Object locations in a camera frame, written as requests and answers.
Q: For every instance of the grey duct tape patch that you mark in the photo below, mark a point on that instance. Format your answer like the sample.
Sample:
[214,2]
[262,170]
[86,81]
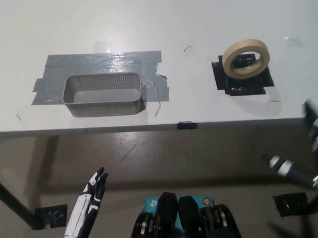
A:
[99,61]

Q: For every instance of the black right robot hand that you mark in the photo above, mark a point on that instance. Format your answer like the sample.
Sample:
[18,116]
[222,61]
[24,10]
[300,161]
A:
[286,168]

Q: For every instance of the teal cardboard box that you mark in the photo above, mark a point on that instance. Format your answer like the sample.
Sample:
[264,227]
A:
[151,204]

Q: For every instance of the small grey mesh basket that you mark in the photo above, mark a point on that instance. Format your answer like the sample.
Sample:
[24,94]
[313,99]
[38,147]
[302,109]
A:
[101,109]

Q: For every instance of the black tape patch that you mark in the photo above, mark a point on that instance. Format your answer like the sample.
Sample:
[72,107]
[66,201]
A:
[244,87]

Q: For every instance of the beige masking tape roll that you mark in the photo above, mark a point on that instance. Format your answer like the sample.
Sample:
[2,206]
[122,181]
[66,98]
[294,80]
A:
[230,59]

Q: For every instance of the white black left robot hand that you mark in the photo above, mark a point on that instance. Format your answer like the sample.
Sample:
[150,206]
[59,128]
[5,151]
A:
[85,210]

